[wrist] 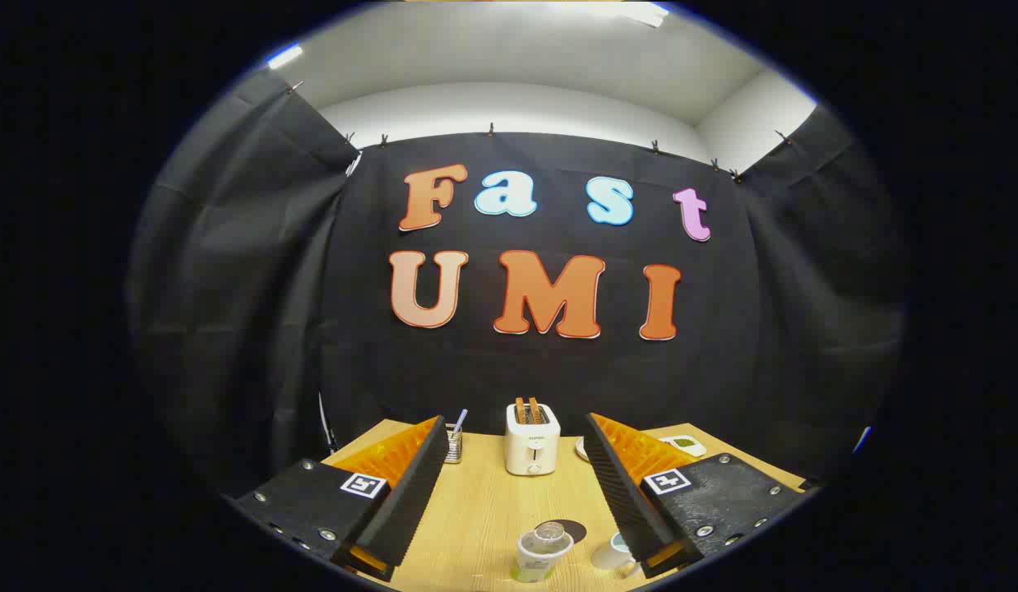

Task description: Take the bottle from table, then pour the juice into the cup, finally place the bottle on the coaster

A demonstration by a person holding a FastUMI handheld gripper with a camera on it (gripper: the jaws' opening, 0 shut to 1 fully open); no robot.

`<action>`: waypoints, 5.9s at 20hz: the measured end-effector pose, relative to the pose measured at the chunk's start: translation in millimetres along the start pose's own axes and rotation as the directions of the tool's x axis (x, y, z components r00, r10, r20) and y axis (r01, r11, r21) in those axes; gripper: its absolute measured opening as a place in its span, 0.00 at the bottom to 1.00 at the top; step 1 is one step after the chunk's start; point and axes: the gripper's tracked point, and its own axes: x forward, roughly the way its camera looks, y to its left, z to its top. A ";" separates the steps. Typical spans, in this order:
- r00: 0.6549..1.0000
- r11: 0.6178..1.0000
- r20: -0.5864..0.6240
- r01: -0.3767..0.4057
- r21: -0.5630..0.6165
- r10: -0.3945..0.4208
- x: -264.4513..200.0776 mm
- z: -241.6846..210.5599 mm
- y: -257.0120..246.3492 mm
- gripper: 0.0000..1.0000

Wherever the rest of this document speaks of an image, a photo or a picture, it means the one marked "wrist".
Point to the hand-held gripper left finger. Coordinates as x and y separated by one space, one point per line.
410 501

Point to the short ceiling light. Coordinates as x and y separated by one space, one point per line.
284 57

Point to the white cup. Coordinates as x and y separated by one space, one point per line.
610 556

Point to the toast slice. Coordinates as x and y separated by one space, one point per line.
520 409
535 409

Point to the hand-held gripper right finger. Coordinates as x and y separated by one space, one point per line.
628 501

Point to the white divided tray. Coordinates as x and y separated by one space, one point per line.
686 445

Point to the dark brown round coaster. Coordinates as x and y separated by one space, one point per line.
575 530

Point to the clear plastic juice bottle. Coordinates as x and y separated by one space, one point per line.
538 561

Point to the wooden table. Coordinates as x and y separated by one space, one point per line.
484 510

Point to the purple pen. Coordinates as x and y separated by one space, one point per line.
460 419

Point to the metal mesh pen holder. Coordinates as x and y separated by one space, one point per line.
454 448

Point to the long ceiling light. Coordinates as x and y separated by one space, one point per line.
632 11

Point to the small white round plate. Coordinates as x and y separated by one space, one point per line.
581 450

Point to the cream toaster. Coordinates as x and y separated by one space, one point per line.
531 448

